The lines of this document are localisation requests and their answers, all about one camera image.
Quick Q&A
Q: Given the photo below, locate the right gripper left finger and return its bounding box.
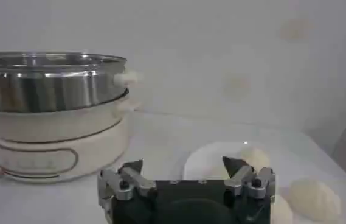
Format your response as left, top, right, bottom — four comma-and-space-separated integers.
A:
97, 158, 157, 214

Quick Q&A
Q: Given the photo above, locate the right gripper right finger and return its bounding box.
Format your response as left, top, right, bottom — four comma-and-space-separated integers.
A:
222, 156, 277, 203

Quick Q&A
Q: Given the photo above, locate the white steamed bun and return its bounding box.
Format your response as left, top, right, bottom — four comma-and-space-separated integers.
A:
270, 194, 294, 224
288, 178, 342, 223
240, 147, 271, 171

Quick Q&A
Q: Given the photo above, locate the white round plate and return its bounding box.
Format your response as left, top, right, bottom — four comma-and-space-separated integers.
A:
182, 140, 346, 224

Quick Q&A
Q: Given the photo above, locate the white electric cooker base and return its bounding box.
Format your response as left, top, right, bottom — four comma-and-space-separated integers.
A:
0, 91, 144, 184

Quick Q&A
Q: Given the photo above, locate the steel steamer basket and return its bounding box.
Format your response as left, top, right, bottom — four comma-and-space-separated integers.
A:
0, 51, 140, 114

